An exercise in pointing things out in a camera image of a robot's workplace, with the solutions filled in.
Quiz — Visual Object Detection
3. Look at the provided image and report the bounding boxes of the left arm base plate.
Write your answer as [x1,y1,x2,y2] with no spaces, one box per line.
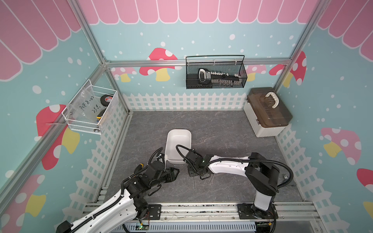
[137,204,162,220]

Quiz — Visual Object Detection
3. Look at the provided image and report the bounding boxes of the white wire wall basket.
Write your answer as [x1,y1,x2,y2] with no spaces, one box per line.
[62,80,121,135]

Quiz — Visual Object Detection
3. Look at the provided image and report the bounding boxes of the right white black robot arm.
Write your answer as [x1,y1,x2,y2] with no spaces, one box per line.
[176,145,294,219]

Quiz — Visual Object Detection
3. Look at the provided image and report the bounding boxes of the black wire mesh basket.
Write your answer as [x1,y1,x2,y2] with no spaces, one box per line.
[185,55,247,89]

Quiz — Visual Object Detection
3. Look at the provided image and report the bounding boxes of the black tape roll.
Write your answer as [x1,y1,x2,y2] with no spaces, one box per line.
[100,95,113,107]

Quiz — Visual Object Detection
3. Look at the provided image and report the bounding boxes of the socket wrench set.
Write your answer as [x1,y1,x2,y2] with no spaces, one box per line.
[197,69,242,87]

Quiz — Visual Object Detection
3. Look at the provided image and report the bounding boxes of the clear plastic label bag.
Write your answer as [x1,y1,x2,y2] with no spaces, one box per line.
[69,87,99,123]

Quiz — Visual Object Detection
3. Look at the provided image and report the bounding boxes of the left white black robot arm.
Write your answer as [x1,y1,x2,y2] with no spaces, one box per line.
[56,161,180,233]

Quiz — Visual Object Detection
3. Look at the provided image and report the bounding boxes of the white plastic tray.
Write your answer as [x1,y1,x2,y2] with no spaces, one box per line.
[165,129,192,164]

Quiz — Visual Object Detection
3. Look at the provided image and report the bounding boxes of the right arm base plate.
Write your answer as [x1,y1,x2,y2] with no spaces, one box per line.
[237,203,278,220]

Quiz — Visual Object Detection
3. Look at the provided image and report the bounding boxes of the blue capped test tube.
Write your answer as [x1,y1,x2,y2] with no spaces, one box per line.
[203,174,214,184]

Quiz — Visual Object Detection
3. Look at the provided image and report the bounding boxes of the brown lidded storage box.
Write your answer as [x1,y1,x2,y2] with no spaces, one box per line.
[243,87,292,137]

